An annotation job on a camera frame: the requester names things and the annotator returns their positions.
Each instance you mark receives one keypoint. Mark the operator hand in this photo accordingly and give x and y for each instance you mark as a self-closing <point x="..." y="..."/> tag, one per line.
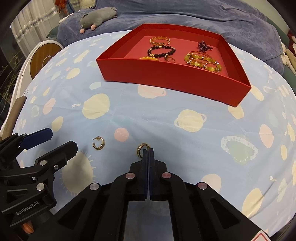
<point x="28" y="227"/>

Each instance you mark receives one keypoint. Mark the blue planet print cloth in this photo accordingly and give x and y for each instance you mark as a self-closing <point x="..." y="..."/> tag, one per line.
<point x="246" y="153"/>

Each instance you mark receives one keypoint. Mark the green sofa edge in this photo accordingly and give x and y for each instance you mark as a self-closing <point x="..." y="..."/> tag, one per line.
<point x="289" y="41"/>

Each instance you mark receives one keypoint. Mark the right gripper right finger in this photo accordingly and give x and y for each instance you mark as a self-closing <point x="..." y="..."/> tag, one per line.
<point x="156" y="181"/>

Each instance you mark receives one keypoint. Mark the red cardboard box tray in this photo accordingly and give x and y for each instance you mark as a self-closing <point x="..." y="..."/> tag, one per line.
<point x="125" y="61"/>

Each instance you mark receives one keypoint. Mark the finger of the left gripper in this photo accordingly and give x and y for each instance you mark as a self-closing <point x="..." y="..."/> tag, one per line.
<point x="58" y="158"/>
<point x="36" y="138"/>

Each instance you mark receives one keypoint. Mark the gold hoop earring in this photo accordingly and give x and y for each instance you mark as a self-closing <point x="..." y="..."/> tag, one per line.
<point x="100" y="143"/>

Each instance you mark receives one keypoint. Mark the beige plush toy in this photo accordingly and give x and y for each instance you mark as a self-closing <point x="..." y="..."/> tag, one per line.
<point x="288" y="58"/>

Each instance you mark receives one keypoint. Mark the dark blue velvet blanket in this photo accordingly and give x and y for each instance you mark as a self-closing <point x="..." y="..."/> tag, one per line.
<point x="239" y="23"/>

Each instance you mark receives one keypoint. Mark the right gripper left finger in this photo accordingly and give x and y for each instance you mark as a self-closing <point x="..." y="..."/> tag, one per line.
<point x="139" y="182"/>

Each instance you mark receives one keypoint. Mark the white sheer curtain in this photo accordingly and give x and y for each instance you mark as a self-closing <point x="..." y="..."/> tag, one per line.
<point x="33" y="23"/>

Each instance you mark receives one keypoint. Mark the grey mole plush toy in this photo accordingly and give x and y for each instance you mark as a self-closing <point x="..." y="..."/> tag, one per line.
<point x="95" y="18"/>

